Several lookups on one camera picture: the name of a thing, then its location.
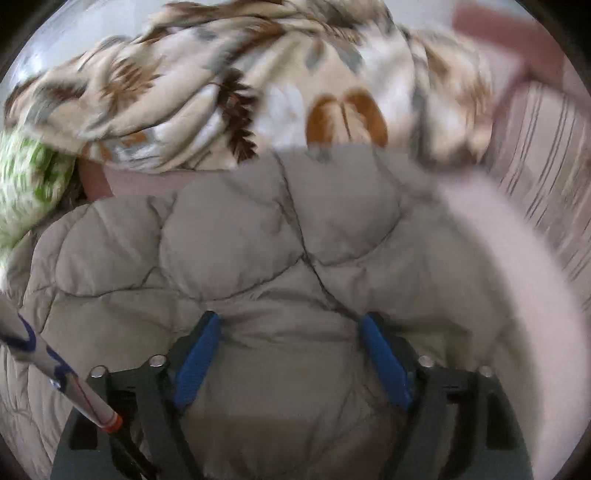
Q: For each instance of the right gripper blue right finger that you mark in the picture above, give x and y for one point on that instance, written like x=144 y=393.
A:
x=412 y=389

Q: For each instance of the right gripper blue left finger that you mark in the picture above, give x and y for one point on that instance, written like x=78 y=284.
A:
x=167 y=386

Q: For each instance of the olive quilted hooded coat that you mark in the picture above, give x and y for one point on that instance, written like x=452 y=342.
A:
x=290 y=249

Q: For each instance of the green white patterned pillow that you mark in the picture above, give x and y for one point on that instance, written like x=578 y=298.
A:
x=34 y=179

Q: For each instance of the striped floral sofa cushion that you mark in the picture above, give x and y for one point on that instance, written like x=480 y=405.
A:
x=539 y=156

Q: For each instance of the beige leaf print blanket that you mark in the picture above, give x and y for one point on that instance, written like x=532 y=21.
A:
x=209 y=87

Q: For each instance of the brown pink headboard cushion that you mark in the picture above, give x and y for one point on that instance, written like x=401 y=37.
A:
x=518 y=51

